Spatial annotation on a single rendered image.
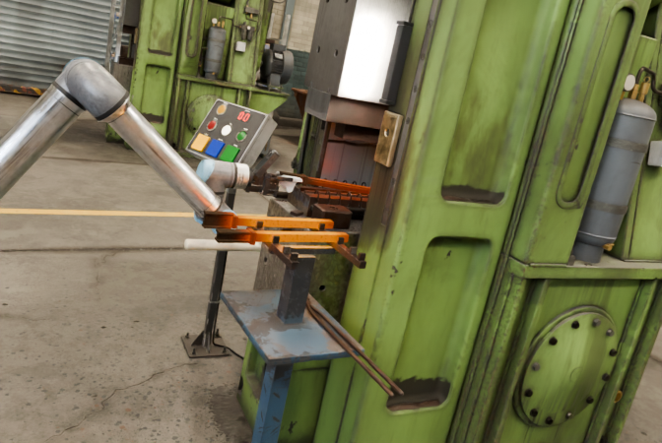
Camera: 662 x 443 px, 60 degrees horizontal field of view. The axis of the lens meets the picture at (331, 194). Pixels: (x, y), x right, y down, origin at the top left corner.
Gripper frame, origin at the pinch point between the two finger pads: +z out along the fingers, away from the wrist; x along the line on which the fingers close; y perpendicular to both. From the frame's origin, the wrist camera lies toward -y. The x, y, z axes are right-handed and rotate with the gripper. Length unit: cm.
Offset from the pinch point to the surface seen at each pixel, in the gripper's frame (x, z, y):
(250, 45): -494, 132, -42
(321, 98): 0.9, 1.8, -29.9
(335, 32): 2, 1, -53
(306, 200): 5.2, 2.7, 6.9
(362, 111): 7.6, 15.3, -28.6
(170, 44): -495, 40, -23
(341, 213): 19.6, 9.7, 6.3
